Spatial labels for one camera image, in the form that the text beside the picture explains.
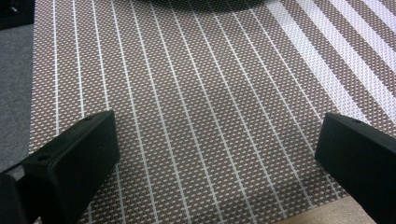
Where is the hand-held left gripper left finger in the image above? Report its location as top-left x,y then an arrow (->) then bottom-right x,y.
21,109 -> 121,224

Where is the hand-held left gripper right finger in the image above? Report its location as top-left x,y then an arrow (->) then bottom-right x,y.
314,112 -> 396,224

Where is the grey felt cloth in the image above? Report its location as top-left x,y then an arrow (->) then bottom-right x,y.
0,23 -> 35,174

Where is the brown white-striped woven placemat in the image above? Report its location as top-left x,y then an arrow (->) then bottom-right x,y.
28,0 -> 396,224

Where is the black object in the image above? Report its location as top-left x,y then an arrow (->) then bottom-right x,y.
0,0 -> 36,32

